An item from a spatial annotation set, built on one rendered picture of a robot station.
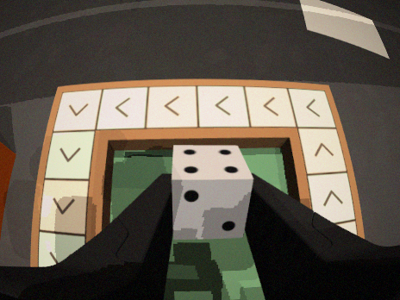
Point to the white die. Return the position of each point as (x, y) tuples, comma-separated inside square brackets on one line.
[(211, 191)]

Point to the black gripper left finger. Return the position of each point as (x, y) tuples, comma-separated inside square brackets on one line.
[(128, 260)]

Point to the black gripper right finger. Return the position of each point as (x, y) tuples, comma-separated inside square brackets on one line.
[(300, 255)]

